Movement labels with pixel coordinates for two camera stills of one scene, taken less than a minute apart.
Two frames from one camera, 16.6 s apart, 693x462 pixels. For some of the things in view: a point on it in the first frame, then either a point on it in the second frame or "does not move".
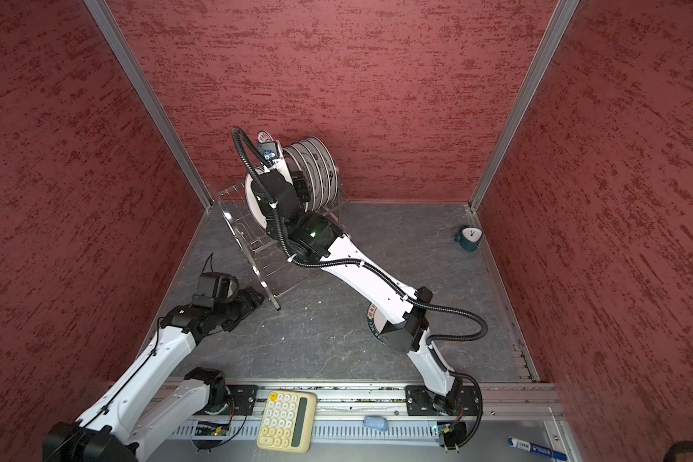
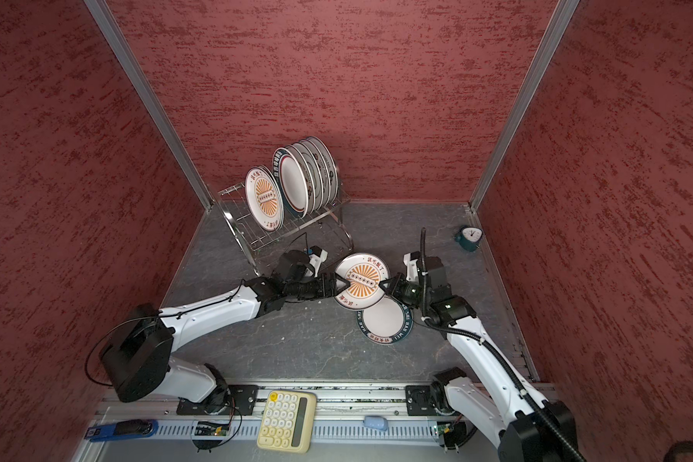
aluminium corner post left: x=145 y=89 does not move
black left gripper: x=248 y=304 to x=331 y=290
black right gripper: x=301 y=177 to x=395 y=291
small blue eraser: x=375 y=422 does not move
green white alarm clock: x=469 y=238 does not move
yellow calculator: x=287 y=422 does not move
